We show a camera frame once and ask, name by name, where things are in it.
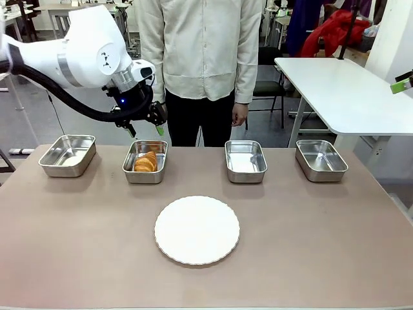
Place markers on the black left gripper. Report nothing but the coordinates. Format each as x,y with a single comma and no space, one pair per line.
129,100

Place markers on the golden brown croissant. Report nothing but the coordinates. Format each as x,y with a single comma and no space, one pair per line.
146,161

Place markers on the person's left forearm cream sleeve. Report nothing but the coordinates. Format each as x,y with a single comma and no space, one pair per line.
248,80

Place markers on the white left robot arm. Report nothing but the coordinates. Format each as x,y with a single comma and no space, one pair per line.
84,48

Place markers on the rectangular steel container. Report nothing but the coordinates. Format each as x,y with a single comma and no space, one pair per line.
245,161
142,176
321,161
69,155

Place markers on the person's left hand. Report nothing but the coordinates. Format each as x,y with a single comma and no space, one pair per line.
239,114

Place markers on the person's black trousers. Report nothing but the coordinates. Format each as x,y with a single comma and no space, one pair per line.
193,119

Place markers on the large white side table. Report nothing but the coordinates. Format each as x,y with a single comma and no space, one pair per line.
348,93

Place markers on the black stand pole by red jacket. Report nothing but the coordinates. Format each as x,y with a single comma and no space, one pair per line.
349,29

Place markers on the red jacket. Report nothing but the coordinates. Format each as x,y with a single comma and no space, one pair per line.
332,32

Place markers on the person's cream button shirt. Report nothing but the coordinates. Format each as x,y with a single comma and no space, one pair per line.
203,45

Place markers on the dark blue hanging garment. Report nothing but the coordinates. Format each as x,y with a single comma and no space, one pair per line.
303,26

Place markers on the white scalloped plate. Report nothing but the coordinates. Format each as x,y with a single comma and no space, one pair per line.
197,231

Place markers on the white power strip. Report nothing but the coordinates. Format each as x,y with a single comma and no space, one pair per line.
22,151

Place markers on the black folding chair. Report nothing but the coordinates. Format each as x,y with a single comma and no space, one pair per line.
267,84

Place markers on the brown table leg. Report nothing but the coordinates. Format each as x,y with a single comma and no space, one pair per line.
6,159

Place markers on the black stand pole on small table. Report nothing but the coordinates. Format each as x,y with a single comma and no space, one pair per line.
27,19

